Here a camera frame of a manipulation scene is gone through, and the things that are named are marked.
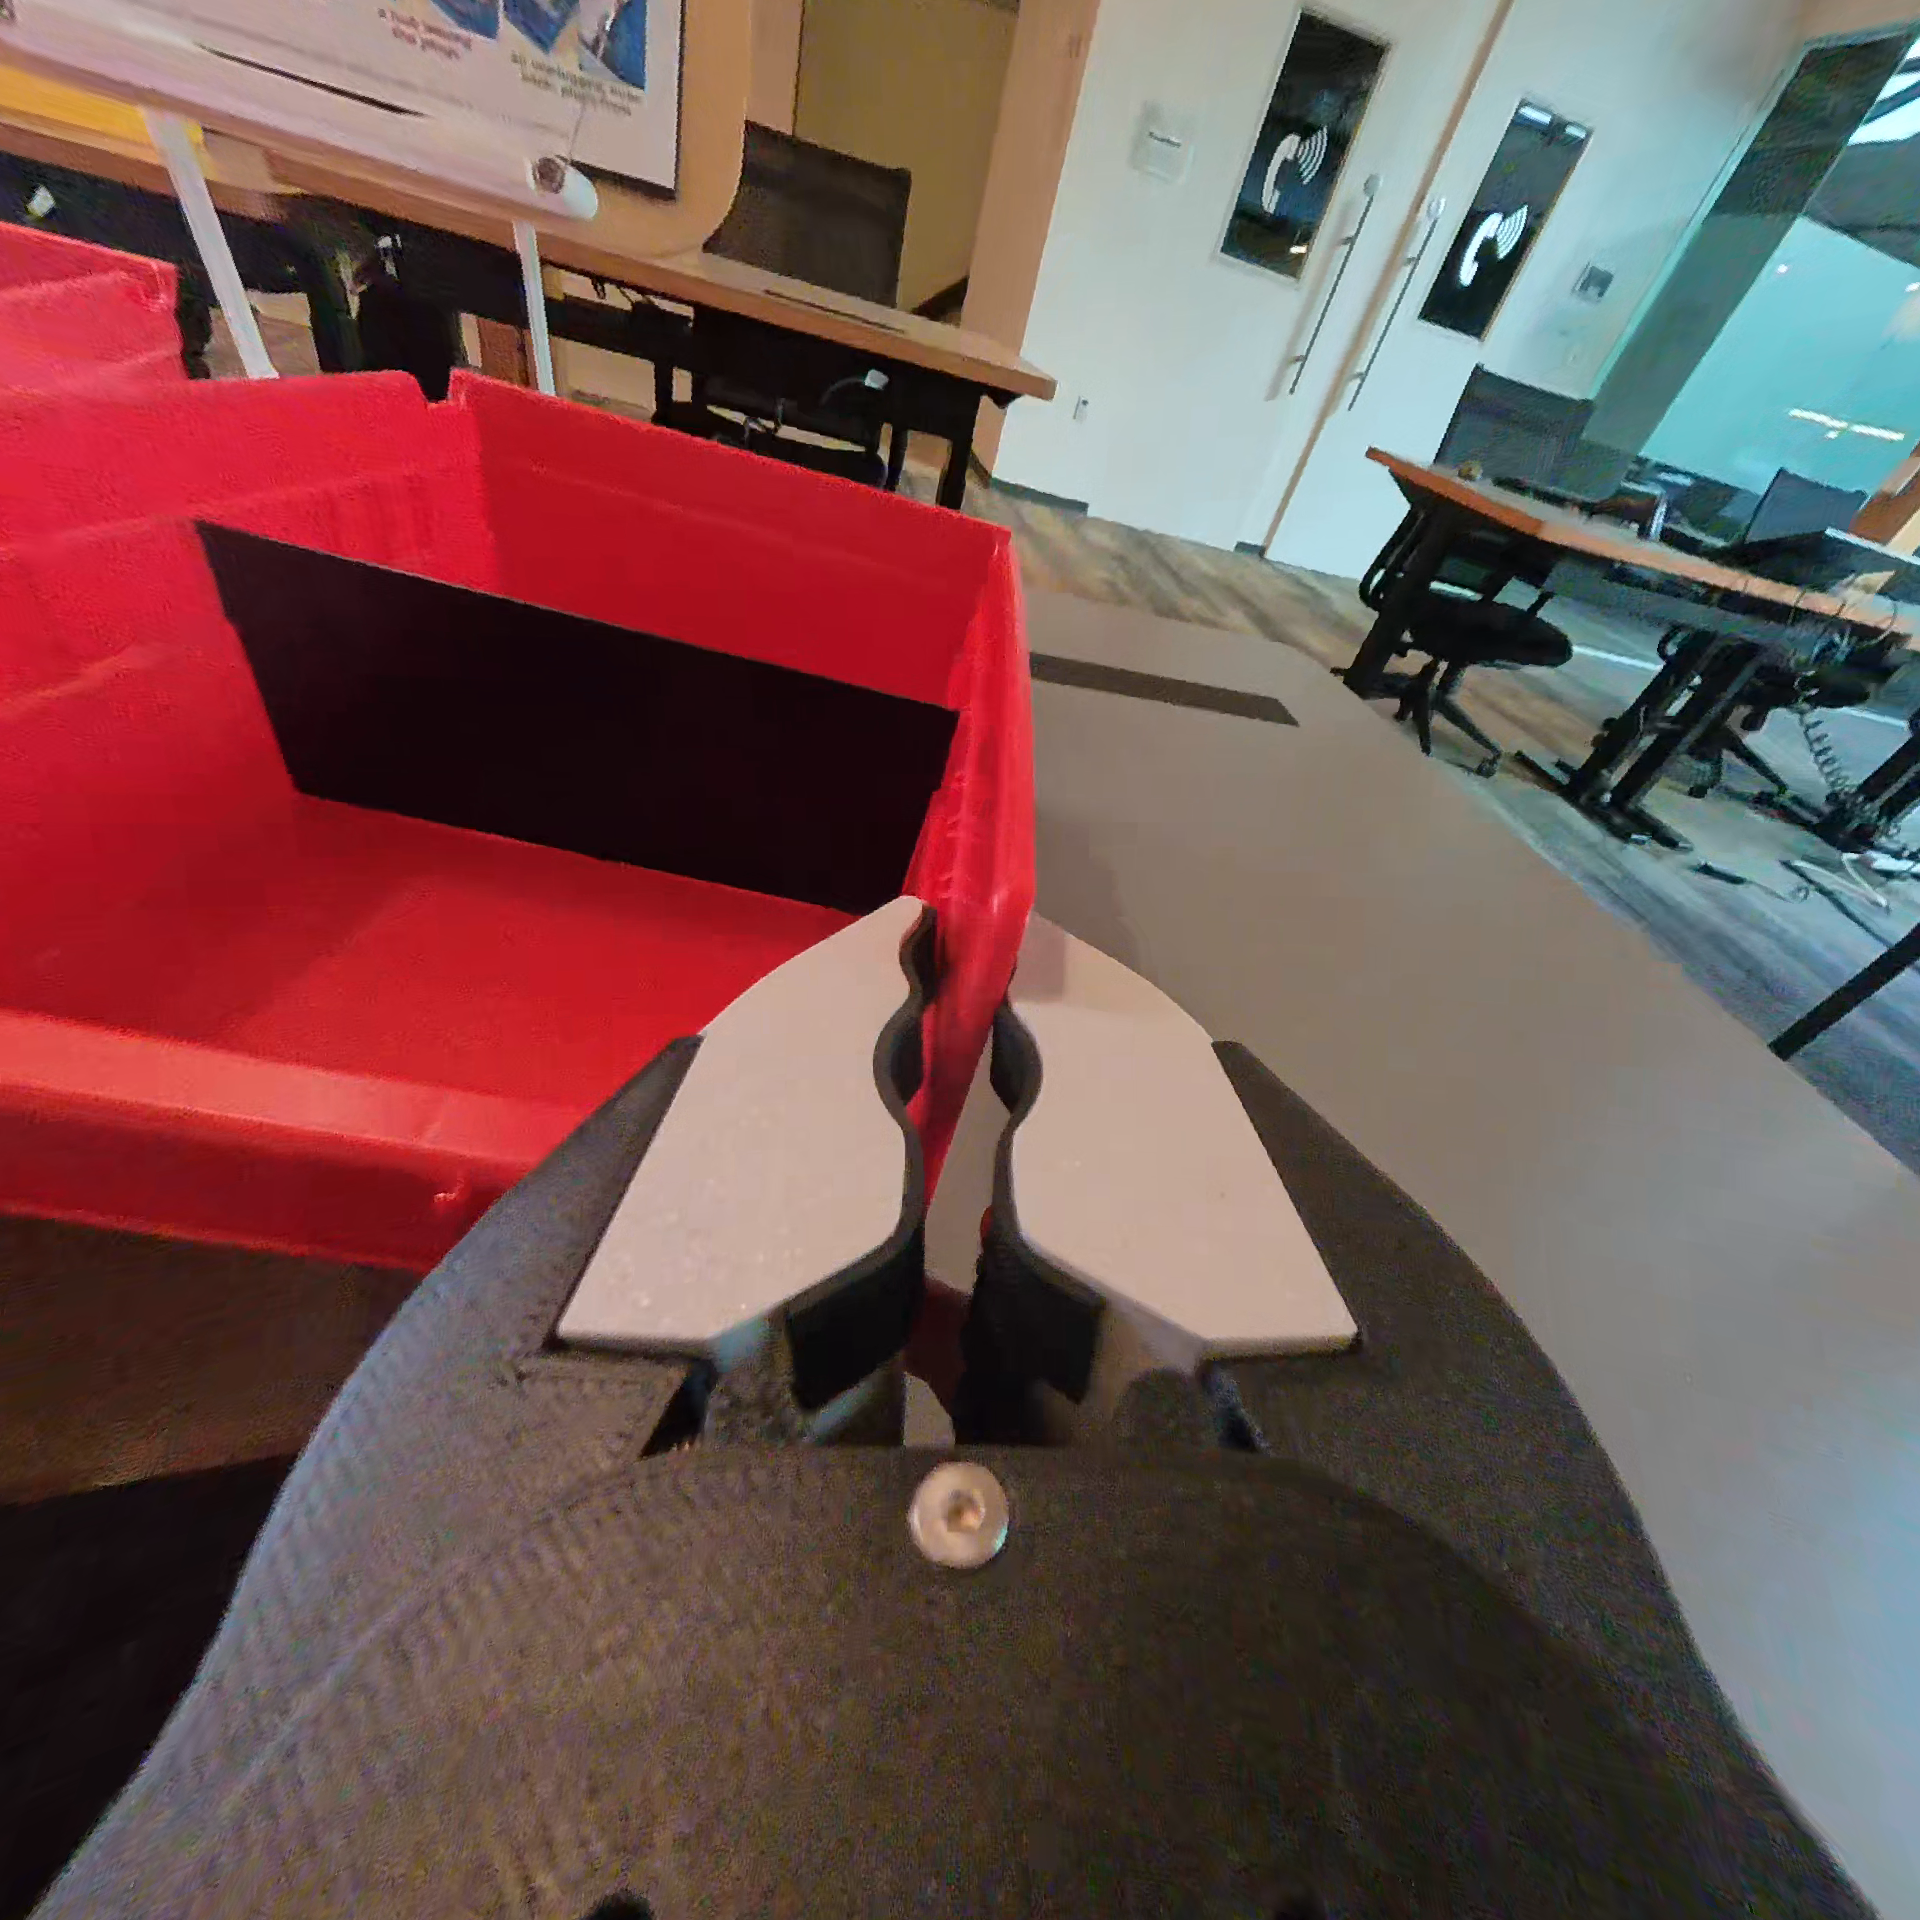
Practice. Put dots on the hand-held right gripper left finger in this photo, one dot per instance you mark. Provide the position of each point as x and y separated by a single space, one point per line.
750 1171

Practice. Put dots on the black office chair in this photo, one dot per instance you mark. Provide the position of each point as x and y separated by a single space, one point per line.
809 196
1484 630

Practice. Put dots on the phone icon glass door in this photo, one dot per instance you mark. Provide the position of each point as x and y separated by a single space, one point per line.
1500 225
1304 150

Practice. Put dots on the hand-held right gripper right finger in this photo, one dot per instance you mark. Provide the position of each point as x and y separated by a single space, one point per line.
1172 1186

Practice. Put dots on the black disc-top stand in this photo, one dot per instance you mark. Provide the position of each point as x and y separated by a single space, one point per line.
1845 991

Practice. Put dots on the wooden office desk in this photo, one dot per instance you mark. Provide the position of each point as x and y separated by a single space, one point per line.
842 322
1576 516

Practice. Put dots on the instruction poster on stand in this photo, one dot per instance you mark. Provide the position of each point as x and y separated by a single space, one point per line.
706 121

